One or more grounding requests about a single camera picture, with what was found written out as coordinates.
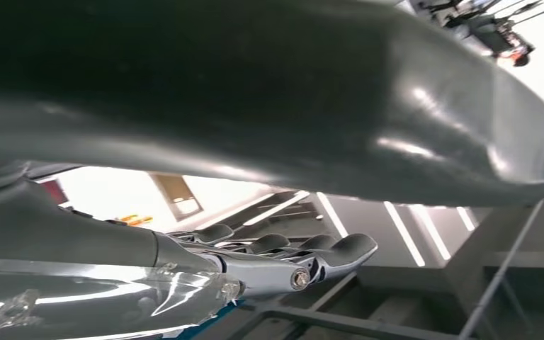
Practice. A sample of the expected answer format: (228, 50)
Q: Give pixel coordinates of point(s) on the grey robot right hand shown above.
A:
(89, 263)

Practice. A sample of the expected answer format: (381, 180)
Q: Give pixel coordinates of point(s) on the small orange object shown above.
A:
(136, 219)

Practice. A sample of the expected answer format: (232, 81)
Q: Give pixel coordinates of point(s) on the small red object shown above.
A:
(55, 191)

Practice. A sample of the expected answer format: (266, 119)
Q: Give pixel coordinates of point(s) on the white light strip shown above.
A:
(403, 233)
(276, 208)
(466, 218)
(332, 215)
(431, 234)

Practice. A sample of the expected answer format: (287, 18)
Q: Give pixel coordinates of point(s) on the grey robot right thigh shell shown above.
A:
(253, 94)

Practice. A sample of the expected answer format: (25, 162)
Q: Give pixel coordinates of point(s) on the thin grey metal rod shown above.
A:
(502, 272)

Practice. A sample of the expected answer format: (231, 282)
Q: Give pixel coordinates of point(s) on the person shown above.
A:
(492, 35)

